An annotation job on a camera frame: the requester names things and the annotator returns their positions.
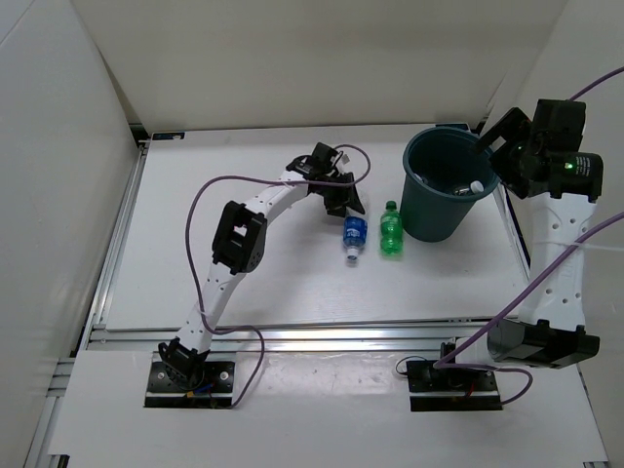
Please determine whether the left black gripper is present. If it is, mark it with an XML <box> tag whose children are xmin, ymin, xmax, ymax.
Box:
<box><xmin>316</xmin><ymin>172</ymin><xmax>364</xmax><ymax>218</ymax></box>

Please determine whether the clear bottle blue label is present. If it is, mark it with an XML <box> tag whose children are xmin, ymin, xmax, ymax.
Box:
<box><xmin>342</xmin><ymin>215</ymin><xmax>368</xmax><ymax>263</ymax></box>
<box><xmin>470</xmin><ymin>180</ymin><xmax>484</xmax><ymax>194</ymax></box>

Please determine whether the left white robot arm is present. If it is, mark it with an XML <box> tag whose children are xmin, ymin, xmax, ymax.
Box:
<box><xmin>158</xmin><ymin>143</ymin><xmax>367</xmax><ymax>391</ymax></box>

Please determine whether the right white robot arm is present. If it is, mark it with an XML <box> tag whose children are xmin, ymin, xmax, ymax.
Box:
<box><xmin>434</xmin><ymin>99</ymin><xmax>604</xmax><ymax>390</ymax></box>

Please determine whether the dark teal plastic bin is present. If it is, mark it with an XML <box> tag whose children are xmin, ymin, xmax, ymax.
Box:
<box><xmin>400</xmin><ymin>126</ymin><xmax>499</xmax><ymax>243</ymax></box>

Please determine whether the green plastic bottle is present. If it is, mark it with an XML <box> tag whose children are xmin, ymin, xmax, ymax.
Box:
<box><xmin>379</xmin><ymin>200</ymin><xmax>404</xmax><ymax>256</ymax></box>

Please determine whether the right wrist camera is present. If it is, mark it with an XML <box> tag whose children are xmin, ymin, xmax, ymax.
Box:
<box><xmin>529</xmin><ymin>98</ymin><xmax>586</xmax><ymax>151</ymax></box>

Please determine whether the aluminium front rail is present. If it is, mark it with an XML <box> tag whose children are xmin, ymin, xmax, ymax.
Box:
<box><xmin>83</xmin><ymin>319</ymin><xmax>486</xmax><ymax>352</ymax></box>

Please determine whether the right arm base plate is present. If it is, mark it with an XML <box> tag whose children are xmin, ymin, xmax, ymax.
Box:
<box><xmin>395</xmin><ymin>355</ymin><xmax>503</xmax><ymax>412</ymax></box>

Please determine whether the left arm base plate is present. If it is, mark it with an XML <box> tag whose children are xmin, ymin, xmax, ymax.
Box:
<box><xmin>143</xmin><ymin>356</ymin><xmax>236</xmax><ymax>410</ymax></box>

